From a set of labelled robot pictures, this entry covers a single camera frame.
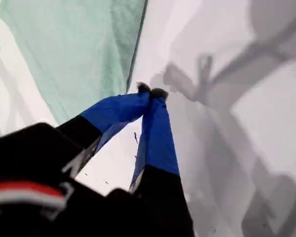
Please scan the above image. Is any pale green T-shirt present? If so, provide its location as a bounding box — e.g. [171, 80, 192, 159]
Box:
[0, 0, 149, 125]

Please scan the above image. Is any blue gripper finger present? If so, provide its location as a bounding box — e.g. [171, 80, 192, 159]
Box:
[128, 88, 195, 237]
[55, 82, 152, 178]

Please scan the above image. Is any arm red white wire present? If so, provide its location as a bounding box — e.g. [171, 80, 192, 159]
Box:
[0, 181, 66, 207]

